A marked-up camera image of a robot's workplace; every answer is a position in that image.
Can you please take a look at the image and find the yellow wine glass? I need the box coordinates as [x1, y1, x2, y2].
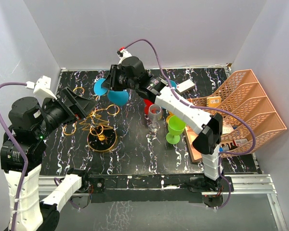
[166, 111, 175, 124]

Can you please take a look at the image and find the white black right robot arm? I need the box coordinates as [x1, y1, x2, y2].
[101, 56, 223, 191]

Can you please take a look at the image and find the blue wine glass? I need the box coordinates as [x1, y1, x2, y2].
[93, 78, 129, 106]

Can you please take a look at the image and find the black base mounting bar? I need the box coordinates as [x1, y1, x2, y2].
[77, 173, 234, 205]

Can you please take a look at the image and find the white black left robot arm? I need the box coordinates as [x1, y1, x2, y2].
[0, 88, 96, 231]

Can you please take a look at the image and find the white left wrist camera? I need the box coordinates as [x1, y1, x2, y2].
[26, 76, 57, 100]

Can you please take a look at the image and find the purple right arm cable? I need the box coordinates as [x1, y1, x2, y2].
[124, 38, 256, 209]

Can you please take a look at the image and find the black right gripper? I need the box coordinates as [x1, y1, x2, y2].
[102, 65, 138, 92]

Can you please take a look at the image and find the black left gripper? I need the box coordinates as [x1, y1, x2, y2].
[34, 86, 97, 137]

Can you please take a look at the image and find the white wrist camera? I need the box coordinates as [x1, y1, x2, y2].
[26, 76, 57, 100]
[117, 47, 132, 64]

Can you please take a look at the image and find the clear wine glass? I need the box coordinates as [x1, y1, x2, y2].
[148, 104, 162, 132]

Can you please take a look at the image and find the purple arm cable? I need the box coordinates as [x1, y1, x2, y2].
[0, 82, 28, 229]
[124, 38, 256, 209]

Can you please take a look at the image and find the red wine glass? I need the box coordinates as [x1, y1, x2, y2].
[144, 99, 154, 115]

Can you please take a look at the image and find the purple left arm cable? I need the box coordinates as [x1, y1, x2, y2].
[0, 82, 28, 229]

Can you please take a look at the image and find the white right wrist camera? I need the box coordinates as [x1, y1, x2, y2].
[117, 47, 132, 64]

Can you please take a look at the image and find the gold wire glass rack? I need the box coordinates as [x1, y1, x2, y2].
[62, 87, 120, 153]

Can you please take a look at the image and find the aluminium frame rail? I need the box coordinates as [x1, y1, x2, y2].
[34, 174, 288, 231]

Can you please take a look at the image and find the green wine glass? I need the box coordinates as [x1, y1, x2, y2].
[166, 115, 186, 144]

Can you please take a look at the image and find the teal wine glass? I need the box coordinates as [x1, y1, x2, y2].
[170, 80, 177, 88]

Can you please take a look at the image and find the pink plastic file organizer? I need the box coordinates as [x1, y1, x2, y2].
[183, 69, 288, 163]

